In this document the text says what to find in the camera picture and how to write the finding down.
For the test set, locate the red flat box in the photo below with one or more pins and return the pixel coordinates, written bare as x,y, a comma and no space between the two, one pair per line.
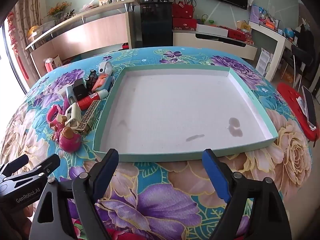
236,35

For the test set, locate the yellow cardboard box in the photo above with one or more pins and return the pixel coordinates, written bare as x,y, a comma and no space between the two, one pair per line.
243,26

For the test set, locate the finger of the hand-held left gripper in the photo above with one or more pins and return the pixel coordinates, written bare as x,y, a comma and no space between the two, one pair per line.
47,166
15,163

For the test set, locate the pink puppy toy figure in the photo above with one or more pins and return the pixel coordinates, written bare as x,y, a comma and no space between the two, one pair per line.
71,140

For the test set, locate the black chair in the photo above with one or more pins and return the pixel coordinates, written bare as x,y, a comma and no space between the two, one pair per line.
303,52

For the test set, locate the yellow round object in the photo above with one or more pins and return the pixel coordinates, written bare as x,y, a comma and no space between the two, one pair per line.
33,32

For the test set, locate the orange utility knife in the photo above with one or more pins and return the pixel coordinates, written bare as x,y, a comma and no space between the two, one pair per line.
101,81

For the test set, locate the white printed carton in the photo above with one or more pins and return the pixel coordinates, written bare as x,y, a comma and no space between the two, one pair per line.
263,60

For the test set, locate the wooden sideboard shelf unit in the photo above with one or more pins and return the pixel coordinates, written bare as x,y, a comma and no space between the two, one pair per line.
95,35

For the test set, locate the purple plastic tube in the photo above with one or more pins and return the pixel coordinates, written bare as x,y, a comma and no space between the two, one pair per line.
66,105

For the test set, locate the red white cream tube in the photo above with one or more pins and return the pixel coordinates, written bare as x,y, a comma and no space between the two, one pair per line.
87,101

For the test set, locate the gold black patterned box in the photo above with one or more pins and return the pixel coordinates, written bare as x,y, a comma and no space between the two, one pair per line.
87,117

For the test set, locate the snack box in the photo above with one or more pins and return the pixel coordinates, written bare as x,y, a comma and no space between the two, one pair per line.
103,1

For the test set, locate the red handbag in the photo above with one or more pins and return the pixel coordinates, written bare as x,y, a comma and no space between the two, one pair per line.
182,10

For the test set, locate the orange flower bouquet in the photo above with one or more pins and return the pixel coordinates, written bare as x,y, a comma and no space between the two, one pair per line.
58,8

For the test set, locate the white desk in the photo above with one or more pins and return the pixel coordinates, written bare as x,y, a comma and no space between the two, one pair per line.
277,40

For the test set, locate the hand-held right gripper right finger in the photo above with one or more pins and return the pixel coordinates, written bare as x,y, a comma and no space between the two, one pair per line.
216,175

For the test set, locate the blue globe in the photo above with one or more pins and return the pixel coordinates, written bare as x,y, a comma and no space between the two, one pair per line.
290,32

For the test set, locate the black toy car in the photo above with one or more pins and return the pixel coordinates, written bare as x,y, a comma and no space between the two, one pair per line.
92,80

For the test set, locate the white charger adapter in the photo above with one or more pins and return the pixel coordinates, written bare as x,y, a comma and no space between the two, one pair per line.
60,95

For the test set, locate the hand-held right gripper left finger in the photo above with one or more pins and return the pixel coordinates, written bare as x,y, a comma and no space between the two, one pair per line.
105,172

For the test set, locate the patterned curtain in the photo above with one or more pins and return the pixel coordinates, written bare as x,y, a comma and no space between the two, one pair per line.
27,17

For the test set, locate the beige plastic clip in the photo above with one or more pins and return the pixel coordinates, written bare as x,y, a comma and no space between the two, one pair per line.
72,113

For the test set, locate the pink wrist watch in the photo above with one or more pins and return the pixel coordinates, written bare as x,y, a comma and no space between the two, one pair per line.
51,115

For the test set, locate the white flat box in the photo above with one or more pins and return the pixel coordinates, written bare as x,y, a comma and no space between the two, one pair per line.
212,30

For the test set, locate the black water dispenser cabinet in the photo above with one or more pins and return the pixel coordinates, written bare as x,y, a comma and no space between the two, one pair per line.
156,25

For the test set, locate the red bag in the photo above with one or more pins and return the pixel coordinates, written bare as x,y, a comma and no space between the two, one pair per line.
48,66

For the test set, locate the red hanging decoration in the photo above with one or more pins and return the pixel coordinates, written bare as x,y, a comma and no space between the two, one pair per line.
11,30

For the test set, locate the red gift box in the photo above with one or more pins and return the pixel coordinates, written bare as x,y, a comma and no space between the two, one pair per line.
183,23

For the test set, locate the floral printed blanket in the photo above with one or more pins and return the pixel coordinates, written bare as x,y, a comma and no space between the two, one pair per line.
175,180

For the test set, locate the light blue plastic case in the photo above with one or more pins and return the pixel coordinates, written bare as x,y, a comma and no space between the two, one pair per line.
110,81

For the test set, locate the white wrist watch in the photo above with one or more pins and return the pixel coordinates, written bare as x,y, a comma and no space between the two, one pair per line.
103,67

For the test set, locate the red plastic stool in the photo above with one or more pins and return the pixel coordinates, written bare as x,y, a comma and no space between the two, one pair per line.
287,92

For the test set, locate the cream television stand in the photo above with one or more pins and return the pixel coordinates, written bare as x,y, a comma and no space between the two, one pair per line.
200,42

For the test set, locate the brown cardboard box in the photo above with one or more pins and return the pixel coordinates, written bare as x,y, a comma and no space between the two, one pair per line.
57,60

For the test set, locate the smartphone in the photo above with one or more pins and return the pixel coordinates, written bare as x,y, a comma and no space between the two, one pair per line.
308,105

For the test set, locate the teal cardboard box lid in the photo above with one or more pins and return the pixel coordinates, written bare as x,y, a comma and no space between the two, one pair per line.
175,110

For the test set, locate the black charger adapter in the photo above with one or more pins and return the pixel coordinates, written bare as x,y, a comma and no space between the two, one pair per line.
80,88

